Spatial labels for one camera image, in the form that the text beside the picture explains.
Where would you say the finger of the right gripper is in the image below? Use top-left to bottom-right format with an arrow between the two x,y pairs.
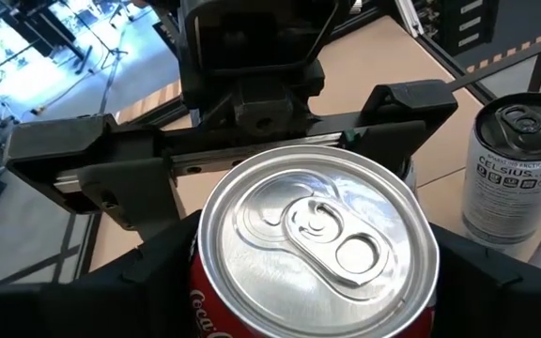
5,115 -> 180,240
359,79 -> 459,179

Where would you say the red Coca-Cola can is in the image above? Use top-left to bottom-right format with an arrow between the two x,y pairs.
188,144 -> 441,338

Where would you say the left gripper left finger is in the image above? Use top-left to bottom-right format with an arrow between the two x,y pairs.
0,210 -> 201,338

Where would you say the hazard striped floor mat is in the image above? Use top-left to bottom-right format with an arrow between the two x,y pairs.
465,25 -> 541,74

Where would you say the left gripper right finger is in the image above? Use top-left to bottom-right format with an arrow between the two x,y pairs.
432,224 -> 541,338

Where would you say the white Celsius Arctic Vibe can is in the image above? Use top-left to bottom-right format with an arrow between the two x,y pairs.
461,92 -> 541,245

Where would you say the black drawer cabinet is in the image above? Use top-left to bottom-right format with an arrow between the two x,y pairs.
432,0 -> 500,57

